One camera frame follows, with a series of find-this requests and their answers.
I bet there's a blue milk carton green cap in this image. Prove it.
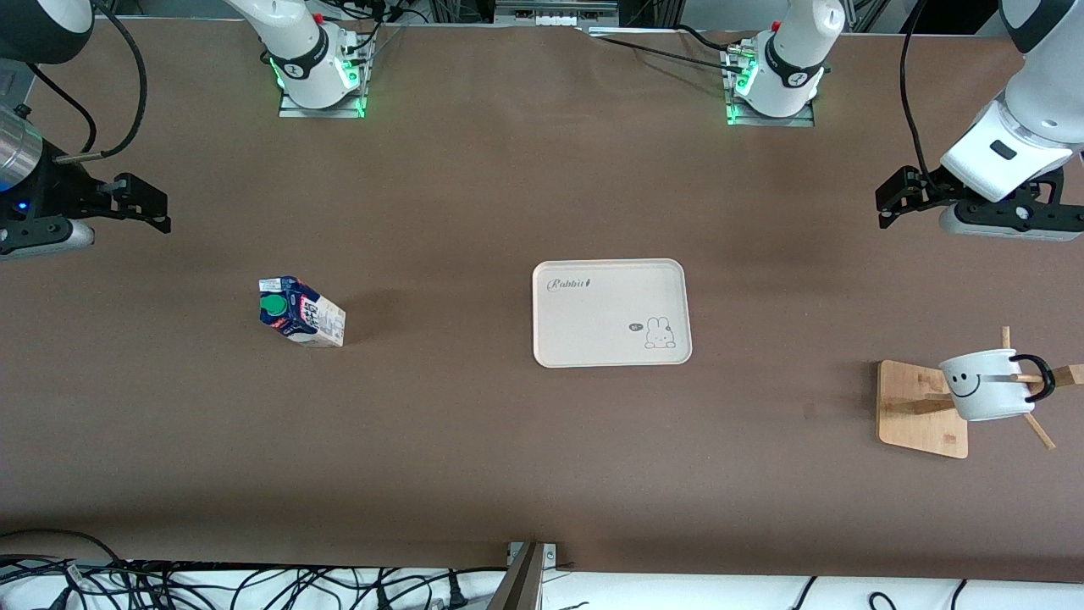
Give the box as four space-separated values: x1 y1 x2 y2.
258 275 346 349

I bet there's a white smiley cup black handle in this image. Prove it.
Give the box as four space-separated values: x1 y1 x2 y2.
938 347 1057 423

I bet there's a cream tray with rabbit print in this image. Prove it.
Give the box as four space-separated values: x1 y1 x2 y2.
532 258 694 369

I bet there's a wooden mug rack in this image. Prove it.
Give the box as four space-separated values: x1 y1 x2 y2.
877 326 1084 460

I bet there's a grey metal fixture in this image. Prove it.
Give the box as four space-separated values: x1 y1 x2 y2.
494 0 621 29

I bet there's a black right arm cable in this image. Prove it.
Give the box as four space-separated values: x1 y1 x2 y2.
51 0 150 164
25 64 98 158

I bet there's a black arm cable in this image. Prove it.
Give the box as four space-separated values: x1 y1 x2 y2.
899 0 943 192
25 64 98 158
51 0 150 164

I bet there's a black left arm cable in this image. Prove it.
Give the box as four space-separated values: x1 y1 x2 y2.
899 0 943 192

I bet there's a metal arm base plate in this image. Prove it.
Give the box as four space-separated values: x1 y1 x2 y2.
278 34 370 119
724 42 817 129

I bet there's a black cable tangle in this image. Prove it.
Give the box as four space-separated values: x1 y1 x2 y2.
0 529 509 610

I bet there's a small metal bracket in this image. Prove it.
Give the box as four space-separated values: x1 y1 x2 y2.
506 542 559 567

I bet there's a metal post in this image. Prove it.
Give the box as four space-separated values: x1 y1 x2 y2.
484 542 547 610

